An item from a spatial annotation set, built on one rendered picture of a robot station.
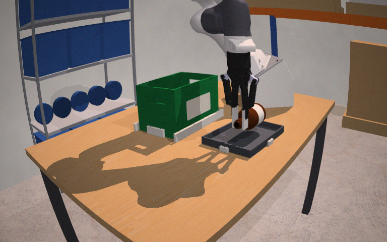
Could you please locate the brown glass bottle with white label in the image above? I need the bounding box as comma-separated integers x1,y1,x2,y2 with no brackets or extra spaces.
233,103,266,130

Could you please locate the green plastic crate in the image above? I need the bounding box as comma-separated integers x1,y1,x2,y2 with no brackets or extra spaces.
136,72,219,139

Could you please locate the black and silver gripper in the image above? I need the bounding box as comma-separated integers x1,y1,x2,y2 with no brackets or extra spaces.
220,51,259,130

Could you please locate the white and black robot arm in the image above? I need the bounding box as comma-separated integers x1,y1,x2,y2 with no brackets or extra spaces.
190,0,271,76

